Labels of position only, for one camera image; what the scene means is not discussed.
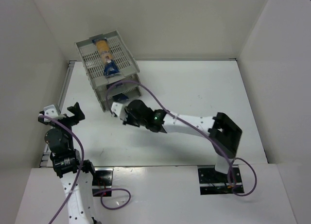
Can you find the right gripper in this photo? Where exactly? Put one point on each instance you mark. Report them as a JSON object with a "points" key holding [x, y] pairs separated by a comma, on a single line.
{"points": [[127, 115]]}

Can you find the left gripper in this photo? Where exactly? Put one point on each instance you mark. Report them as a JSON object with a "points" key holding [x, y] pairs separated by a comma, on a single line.
{"points": [[64, 119]]}

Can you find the spaghetti bag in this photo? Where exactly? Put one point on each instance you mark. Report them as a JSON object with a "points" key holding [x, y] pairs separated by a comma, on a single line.
{"points": [[110, 67], [114, 85], [120, 98]]}

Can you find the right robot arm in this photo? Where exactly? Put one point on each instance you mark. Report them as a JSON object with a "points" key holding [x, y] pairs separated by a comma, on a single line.
{"points": [[223, 133]]}

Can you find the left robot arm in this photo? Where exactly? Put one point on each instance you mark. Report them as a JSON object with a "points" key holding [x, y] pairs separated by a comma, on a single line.
{"points": [[75, 173]]}

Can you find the grey stacked tray shelf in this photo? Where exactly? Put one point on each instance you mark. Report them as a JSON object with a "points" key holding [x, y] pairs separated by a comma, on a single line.
{"points": [[110, 89]]}

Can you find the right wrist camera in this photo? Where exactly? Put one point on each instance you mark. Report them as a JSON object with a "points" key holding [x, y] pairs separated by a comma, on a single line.
{"points": [[118, 110]]}

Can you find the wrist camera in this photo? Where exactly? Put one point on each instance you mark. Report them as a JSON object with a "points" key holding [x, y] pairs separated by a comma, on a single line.
{"points": [[53, 112], [118, 110]]}

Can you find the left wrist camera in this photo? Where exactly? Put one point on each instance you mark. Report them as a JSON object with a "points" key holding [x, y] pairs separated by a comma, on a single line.
{"points": [[53, 112]]}

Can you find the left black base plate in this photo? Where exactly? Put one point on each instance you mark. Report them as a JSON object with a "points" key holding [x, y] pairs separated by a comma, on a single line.
{"points": [[102, 180]]}

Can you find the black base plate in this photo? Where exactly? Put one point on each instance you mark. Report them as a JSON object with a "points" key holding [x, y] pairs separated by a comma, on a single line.
{"points": [[212, 182], [102, 180]]}

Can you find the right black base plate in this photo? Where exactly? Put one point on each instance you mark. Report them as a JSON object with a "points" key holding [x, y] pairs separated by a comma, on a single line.
{"points": [[212, 182]]}

